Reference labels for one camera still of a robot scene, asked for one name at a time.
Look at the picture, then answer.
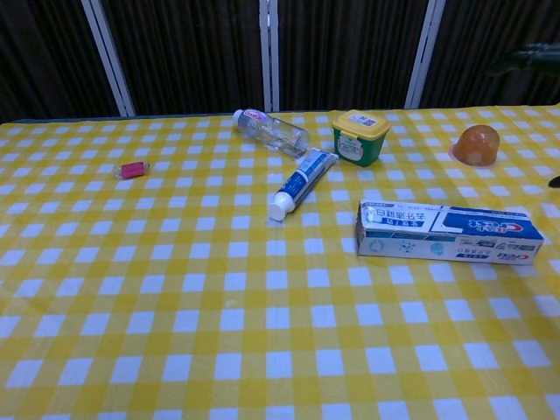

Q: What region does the white metal partition post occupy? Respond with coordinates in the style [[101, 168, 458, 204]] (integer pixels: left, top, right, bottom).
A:
[[80, 0, 135, 117], [259, 0, 281, 113], [404, 0, 447, 110]]

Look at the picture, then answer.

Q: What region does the dark slatted partition panel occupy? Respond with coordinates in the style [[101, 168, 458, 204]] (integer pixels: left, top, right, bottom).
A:
[[277, 0, 429, 112], [101, 0, 266, 116], [0, 0, 120, 124], [420, 0, 560, 109]]

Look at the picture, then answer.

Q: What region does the clear plastic water bottle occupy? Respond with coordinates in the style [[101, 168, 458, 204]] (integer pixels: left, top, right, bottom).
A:
[[232, 108, 311, 160]]

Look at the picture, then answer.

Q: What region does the yellow white checkered tablecloth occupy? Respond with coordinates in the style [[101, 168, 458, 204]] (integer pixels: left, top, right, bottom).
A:
[[0, 104, 560, 420]]

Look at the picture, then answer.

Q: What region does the green tub with yellow lid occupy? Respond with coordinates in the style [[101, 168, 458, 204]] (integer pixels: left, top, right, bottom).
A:
[[331, 109, 392, 168]]

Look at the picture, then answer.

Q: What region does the toothpaste carton box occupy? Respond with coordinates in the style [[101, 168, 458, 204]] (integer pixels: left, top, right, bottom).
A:
[[354, 199, 545, 266]]

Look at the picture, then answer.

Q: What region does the orange translucent dome cup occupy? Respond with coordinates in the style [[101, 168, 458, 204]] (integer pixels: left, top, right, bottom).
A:
[[450, 124, 501, 167]]

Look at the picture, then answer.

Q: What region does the blue white toothpaste tube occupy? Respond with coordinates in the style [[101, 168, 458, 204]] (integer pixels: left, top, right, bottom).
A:
[[268, 147, 340, 221]]

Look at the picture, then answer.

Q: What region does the pink wrapped candy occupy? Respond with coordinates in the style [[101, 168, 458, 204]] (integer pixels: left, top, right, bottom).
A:
[[112, 160, 151, 180]]

